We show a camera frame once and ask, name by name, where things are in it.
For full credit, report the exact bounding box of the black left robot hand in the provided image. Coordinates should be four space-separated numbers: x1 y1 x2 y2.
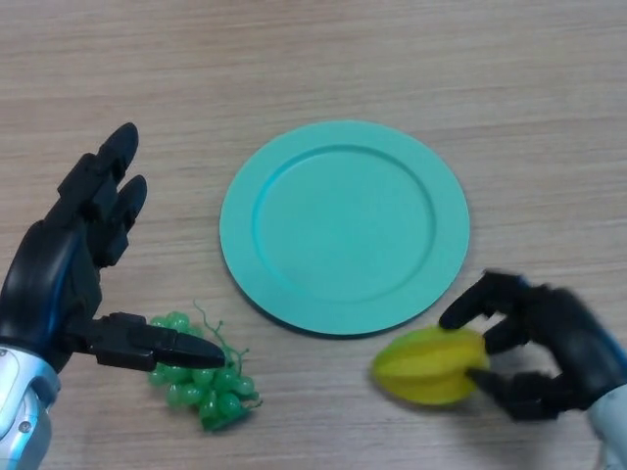
0 121 228 376

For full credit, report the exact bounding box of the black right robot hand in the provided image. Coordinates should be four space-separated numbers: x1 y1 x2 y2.
438 268 627 423

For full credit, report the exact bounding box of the yellow starfruit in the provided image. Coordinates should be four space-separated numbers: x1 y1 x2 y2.
369 326 492 407

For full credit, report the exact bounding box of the green round plate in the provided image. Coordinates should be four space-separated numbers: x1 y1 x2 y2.
218 119 471 340

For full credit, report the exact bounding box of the green grape bunch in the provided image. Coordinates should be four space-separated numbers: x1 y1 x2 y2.
146 299 265 434

